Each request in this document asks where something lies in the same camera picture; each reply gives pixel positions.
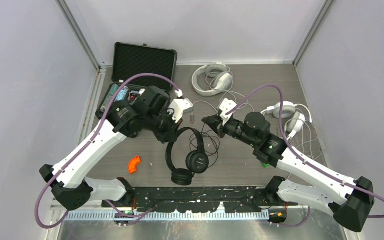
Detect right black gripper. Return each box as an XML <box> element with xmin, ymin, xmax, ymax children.
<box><xmin>203</xmin><ymin>111</ymin><xmax>258</xmax><ymax>147</ymax></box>

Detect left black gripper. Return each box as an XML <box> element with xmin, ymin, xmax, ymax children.
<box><xmin>144</xmin><ymin>106</ymin><xmax>183</xmax><ymax>144</ymax></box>

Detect black wired headphones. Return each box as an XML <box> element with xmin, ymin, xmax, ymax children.
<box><xmin>165</xmin><ymin>127</ymin><xmax>220</xmax><ymax>186</ymax></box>

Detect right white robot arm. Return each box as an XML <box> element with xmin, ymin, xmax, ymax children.
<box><xmin>202</xmin><ymin>112</ymin><xmax>375</xmax><ymax>233</ymax></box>

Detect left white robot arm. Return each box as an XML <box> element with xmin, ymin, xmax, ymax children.
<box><xmin>39</xmin><ymin>86</ymin><xmax>193</xmax><ymax>211</ymax></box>

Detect white headphones at back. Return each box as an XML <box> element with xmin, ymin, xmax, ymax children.
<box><xmin>191</xmin><ymin>61</ymin><xmax>245</xmax><ymax>103</ymax></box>

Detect white grey headphones at right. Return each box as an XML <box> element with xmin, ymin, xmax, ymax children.
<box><xmin>261</xmin><ymin>100</ymin><xmax>319</xmax><ymax>160</ymax></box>

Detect orange curved plastic piece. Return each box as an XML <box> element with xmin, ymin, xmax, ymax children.
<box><xmin>127</xmin><ymin>155</ymin><xmax>142</xmax><ymax>175</ymax></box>

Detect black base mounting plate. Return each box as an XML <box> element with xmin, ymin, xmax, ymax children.
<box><xmin>111</xmin><ymin>186</ymin><xmax>285</xmax><ymax>214</ymax></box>

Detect black poker chip case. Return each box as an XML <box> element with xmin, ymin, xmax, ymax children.
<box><xmin>95</xmin><ymin>42</ymin><xmax>178</xmax><ymax>119</ymax></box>

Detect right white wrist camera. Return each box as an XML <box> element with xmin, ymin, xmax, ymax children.
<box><xmin>218</xmin><ymin>98</ymin><xmax>237</xmax><ymax>126</ymax></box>

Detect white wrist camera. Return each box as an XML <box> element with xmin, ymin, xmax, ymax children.
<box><xmin>218</xmin><ymin>98</ymin><xmax>237</xmax><ymax>126</ymax></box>
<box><xmin>168</xmin><ymin>89</ymin><xmax>194</xmax><ymax>124</ymax></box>

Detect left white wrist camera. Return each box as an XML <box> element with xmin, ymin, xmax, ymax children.
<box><xmin>168</xmin><ymin>89</ymin><xmax>194</xmax><ymax>124</ymax></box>

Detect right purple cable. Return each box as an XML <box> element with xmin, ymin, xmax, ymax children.
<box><xmin>226</xmin><ymin>83</ymin><xmax>384</xmax><ymax>228</ymax></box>

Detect purple cable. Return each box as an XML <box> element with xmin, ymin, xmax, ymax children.
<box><xmin>226</xmin><ymin>83</ymin><xmax>384</xmax><ymax>228</ymax></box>
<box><xmin>34</xmin><ymin>73</ymin><xmax>184</xmax><ymax>230</ymax></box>

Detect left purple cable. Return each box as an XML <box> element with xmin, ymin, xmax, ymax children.
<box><xmin>34</xmin><ymin>73</ymin><xmax>184</xmax><ymax>230</ymax></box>

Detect aluminium slotted rail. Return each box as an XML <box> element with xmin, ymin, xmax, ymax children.
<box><xmin>65</xmin><ymin>209</ymin><xmax>270</xmax><ymax>222</ymax></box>

